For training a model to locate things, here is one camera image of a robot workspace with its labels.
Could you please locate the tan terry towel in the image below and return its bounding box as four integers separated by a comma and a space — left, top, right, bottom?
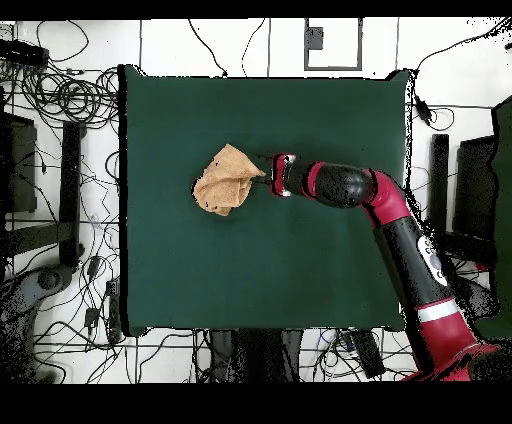
192, 143, 267, 218

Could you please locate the black flat box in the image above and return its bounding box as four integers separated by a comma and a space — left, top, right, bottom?
0, 113, 38, 214

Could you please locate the dark green table cloth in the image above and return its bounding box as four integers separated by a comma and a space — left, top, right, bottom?
118, 63, 413, 338

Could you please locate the grey floor outlet box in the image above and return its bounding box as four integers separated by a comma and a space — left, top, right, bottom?
306, 26, 325, 52

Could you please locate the black stand base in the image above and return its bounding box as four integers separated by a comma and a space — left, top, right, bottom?
425, 133, 497, 274
0, 120, 86, 268

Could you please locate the black stand behind table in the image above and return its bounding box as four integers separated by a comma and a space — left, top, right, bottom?
207, 328, 303, 383

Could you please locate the black upright panel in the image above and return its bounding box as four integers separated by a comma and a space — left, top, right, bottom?
453, 135, 499, 241

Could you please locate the black power strip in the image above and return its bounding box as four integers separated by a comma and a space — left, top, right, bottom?
349, 329, 386, 379
106, 279, 122, 344

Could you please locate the small black power adapter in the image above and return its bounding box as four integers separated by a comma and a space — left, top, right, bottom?
83, 306, 100, 332

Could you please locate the green cloth on side table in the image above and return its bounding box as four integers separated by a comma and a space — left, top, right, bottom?
471, 94, 512, 340

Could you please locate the black long device box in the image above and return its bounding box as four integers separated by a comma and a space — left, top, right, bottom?
0, 38, 50, 68

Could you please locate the black cable with plug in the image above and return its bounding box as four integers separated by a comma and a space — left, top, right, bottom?
187, 18, 230, 78

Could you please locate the dark grey square floor frame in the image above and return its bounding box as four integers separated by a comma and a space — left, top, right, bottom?
303, 17, 364, 72

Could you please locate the black power adapter with cable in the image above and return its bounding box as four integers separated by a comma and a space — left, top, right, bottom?
411, 69, 456, 132

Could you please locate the coiled black cable bundle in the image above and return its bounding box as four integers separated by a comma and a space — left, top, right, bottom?
0, 65, 120, 129

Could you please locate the grey pedestal foot with caster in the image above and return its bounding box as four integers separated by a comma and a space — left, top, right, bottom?
0, 263, 75, 383
451, 275, 500, 321

